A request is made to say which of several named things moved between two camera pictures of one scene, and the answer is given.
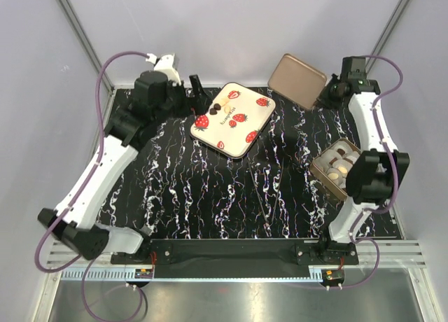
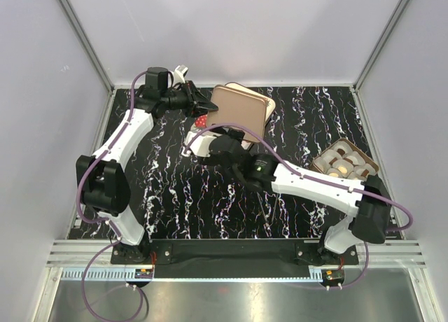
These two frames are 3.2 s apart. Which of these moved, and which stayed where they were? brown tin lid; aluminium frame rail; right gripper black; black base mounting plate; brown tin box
Moved: brown tin lid; right gripper black
Stayed: aluminium frame rail; brown tin box; black base mounting plate
